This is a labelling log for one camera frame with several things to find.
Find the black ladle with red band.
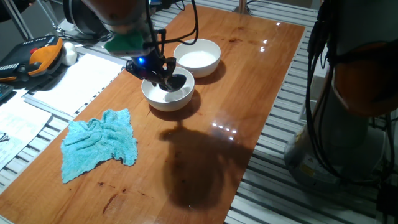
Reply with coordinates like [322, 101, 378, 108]
[157, 73, 188, 93]

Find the green gripper flange mount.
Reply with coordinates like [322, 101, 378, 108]
[104, 30, 146, 57]

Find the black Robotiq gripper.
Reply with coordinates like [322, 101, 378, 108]
[126, 49, 177, 90]

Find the aluminium frame post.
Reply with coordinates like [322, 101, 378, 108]
[232, 0, 253, 16]

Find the black computer keyboard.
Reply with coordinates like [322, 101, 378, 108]
[0, 82, 15, 102]

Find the turquoise terry towel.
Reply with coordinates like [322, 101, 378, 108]
[60, 108, 139, 184]

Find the printed white paper sheet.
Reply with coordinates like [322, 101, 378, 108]
[0, 96, 53, 170]

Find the blank white paper sheet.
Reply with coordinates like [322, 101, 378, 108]
[32, 52, 124, 116]

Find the orange black teach pendant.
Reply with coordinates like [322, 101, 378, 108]
[0, 35, 65, 83]

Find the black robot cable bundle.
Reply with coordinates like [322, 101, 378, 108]
[144, 0, 396, 187]

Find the glossy wooden board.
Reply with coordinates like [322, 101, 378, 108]
[0, 3, 307, 224]

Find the black filament spool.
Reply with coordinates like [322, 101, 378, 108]
[63, 0, 109, 35]

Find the white rounded plastic object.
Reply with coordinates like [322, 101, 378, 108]
[61, 42, 78, 67]

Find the white ceramic bowl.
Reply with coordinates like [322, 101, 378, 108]
[141, 66, 195, 112]
[173, 38, 222, 78]

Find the thin chrome rod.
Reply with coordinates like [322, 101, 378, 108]
[36, 0, 65, 34]

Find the grey slanted frame strut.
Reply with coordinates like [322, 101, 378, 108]
[2, 0, 34, 40]

